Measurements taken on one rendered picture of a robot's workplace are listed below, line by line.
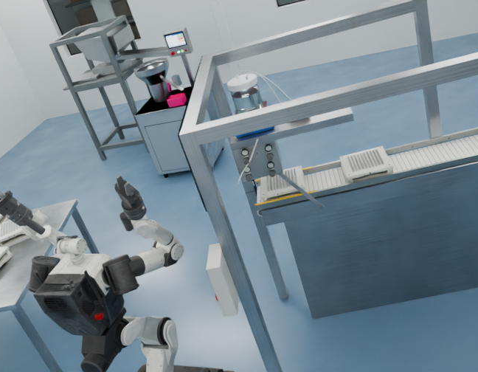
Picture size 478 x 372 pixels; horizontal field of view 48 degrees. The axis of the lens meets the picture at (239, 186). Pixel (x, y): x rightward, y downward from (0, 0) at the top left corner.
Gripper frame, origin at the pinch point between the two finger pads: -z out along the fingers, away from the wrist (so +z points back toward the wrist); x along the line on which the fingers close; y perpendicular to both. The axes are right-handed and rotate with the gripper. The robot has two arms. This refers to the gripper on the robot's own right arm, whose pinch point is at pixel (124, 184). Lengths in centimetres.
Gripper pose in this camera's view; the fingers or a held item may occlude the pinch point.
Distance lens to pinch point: 214.8
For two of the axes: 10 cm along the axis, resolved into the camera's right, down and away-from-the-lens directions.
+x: -7.1, -5.0, 5.0
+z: 1.1, 6.2, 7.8
